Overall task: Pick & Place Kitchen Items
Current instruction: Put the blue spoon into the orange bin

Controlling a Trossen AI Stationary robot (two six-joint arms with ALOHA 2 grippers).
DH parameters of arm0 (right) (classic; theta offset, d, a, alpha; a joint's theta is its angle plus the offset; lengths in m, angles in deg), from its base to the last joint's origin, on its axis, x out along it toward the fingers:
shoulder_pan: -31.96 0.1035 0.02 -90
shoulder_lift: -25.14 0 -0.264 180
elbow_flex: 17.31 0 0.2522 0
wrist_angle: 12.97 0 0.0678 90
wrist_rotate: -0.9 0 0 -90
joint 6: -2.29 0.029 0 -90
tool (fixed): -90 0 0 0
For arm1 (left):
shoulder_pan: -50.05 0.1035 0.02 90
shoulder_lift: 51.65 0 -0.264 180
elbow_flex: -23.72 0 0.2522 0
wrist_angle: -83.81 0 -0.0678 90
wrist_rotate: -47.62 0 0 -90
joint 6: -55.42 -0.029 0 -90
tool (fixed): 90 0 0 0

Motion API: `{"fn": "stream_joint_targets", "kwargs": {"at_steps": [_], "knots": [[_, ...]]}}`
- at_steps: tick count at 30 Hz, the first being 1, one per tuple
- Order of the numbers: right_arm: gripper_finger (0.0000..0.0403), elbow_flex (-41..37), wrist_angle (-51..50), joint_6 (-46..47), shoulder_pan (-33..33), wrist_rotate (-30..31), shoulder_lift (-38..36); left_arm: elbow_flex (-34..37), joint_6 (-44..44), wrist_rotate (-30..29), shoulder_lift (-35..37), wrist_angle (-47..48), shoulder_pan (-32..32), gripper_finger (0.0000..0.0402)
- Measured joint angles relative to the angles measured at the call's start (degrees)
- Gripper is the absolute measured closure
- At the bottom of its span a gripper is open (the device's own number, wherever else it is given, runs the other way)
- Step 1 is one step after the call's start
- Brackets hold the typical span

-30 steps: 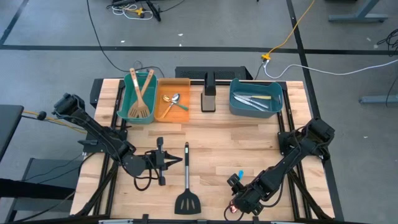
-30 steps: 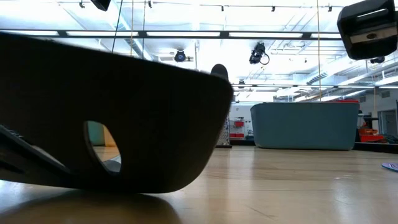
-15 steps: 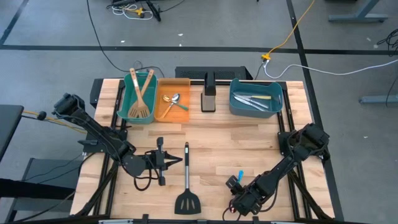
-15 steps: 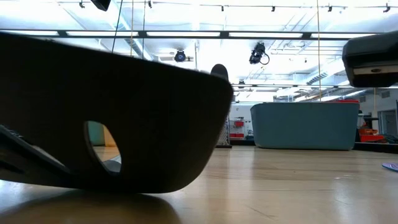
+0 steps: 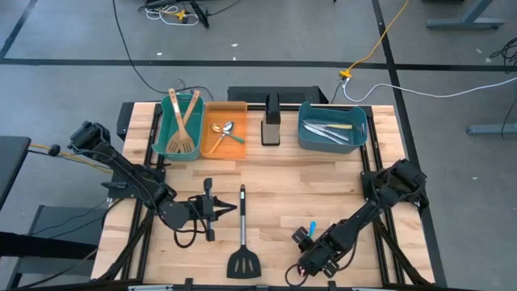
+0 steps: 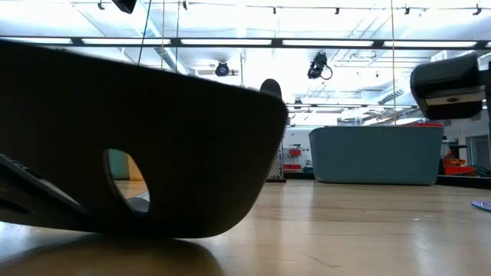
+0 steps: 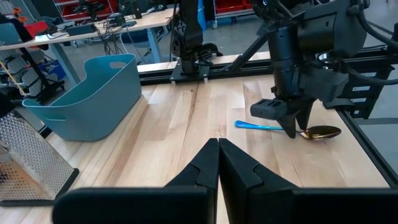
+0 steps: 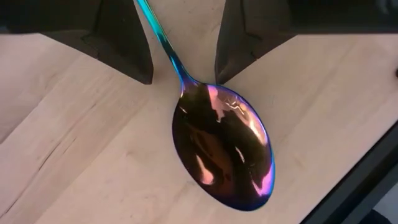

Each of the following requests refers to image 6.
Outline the steel box grater black handle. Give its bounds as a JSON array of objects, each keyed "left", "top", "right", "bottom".
[{"left": 259, "top": 78, "right": 287, "bottom": 183}]

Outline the red plastic container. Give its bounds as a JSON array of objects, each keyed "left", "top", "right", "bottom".
[{"left": 398, "top": 122, "right": 445, "bottom": 129}]

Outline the round black ceiling camera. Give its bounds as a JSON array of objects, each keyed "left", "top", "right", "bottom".
[{"left": 214, "top": 60, "right": 231, "bottom": 78}]

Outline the black table frame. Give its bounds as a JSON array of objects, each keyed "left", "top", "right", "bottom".
[{"left": 435, "top": 174, "right": 491, "bottom": 190}]

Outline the orange plastic bin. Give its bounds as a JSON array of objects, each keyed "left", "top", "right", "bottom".
[{"left": 127, "top": 154, "right": 146, "bottom": 182}]

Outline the red crate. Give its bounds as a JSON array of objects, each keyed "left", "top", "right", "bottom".
[{"left": 443, "top": 165, "right": 475, "bottom": 176}]

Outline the green plastic bin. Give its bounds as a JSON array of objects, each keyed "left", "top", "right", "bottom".
[{"left": 107, "top": 149, "right": 130, "bottom": 181}]

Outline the black overhead camera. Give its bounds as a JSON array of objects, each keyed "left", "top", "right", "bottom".
[{"left": 306, "top": 51, "right": 334, "bottom": 81}]

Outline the black slotted turner steel handle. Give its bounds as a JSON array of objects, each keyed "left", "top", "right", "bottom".
[{"left": 0, "top": 38, "right": 289, "bottom": 239}]

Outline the iridescent spoon with blue handle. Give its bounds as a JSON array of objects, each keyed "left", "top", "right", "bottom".
[{"left": 470, "top": 199, "right": 491, "bottom": 213}]

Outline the blue-grey plastic bin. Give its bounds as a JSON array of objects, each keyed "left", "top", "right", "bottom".
[{"left": 308, "top": 125, "right": 445, "bottom": 186}]

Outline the yellow hanging power cord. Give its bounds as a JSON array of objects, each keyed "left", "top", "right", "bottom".
[{"left": 390, "top": 0, "right": 397, "bottom": 126}]

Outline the black overhead frame bar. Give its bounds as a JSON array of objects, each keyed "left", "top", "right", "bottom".
[{"left": 0, "top": 35, "right": 491, "bottom": 51}]

